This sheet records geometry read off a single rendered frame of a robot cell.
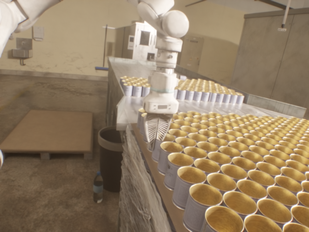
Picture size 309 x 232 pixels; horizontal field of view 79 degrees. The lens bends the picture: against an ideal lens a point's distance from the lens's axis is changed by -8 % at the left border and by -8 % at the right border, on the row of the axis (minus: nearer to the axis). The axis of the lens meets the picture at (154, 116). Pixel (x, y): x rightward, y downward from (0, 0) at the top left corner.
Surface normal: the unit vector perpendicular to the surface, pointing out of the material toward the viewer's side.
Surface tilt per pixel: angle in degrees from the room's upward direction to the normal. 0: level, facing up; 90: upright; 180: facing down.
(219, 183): 88
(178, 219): 3
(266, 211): 89
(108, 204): 0
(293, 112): 90
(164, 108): 88
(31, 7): 99
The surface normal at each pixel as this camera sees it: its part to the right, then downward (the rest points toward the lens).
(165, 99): 0.33, 0.42
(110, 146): -0.27, 0.29
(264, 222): -0.60, 0.17
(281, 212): -0.91, 0.00
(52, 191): 0.14, -0.93
